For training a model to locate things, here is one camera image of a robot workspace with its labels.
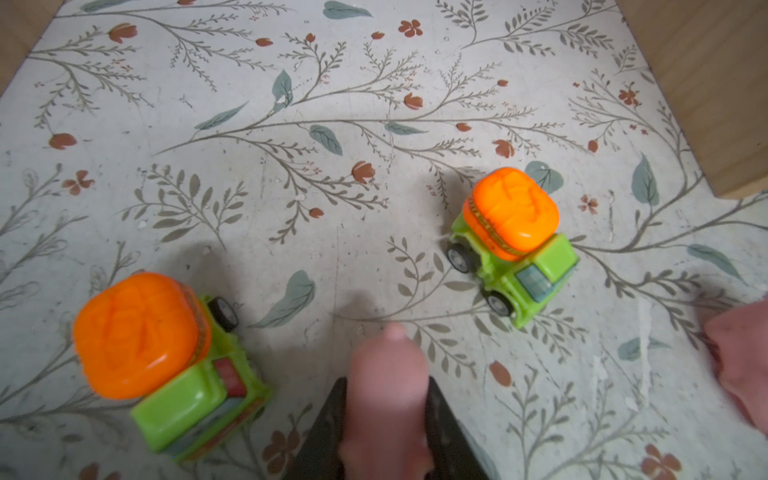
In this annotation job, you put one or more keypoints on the orange green mixer truck right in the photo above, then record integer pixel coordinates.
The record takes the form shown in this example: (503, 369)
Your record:
(506, 234)

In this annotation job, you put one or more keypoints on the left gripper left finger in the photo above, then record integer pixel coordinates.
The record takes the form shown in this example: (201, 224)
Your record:
(318, 458)

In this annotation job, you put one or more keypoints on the orange green mixer truck left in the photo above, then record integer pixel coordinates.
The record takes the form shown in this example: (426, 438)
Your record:
(153, 339)

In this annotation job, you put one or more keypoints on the orange green mixer truck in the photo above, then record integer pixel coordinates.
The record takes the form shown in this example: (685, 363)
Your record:
(506, 234)
(153, 339)

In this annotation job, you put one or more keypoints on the wooden two-tier shelf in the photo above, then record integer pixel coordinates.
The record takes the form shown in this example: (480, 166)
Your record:
(709, 58)

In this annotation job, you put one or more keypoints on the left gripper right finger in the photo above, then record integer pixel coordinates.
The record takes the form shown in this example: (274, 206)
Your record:
(452, 455)

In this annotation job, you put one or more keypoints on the pink pig toy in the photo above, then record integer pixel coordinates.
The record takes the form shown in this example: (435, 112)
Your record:
(384, 427)
(739, 342)

